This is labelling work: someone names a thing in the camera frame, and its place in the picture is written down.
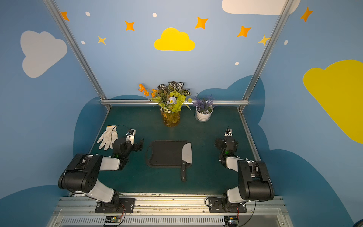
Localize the black cutting board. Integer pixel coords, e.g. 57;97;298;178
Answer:
145;141;192;168

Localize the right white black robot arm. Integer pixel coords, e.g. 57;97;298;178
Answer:
215;136;275;203

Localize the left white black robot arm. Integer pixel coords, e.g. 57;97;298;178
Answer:
58;137;144;204

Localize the left green circuit board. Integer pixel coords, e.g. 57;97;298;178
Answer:
104;216;123;227

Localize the right circuit board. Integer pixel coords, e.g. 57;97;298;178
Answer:
224;216;239;227

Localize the white work glove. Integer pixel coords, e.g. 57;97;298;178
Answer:
97;125;118;150

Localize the lavender plant in white pot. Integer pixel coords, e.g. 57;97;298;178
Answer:
193;94;214;122

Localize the flower bouquet in glass vase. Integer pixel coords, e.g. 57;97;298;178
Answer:
139;81;192;127

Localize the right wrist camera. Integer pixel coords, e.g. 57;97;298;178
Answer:
225;128;233;137

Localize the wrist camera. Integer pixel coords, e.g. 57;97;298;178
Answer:
126;129;136;145
225;128;233;137

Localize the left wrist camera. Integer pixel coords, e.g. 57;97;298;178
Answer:
126;129;136;145

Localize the rear aluminium frame bar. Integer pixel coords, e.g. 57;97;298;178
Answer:
100;99;249;106

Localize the right aluminium frame post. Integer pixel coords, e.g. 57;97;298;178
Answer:
238;0;298;114

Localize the aluminium frame post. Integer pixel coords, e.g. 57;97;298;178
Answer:
238;0;298;114
43;0;107;102

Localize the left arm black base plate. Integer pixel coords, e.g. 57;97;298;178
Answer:
95;198;136;214

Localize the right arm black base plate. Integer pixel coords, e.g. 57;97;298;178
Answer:
205;197;247;213

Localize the aluminium front rail base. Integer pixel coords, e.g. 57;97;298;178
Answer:
48;193;293;227

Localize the left aluminium frame post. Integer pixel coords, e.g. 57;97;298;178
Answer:
43;0;107;102

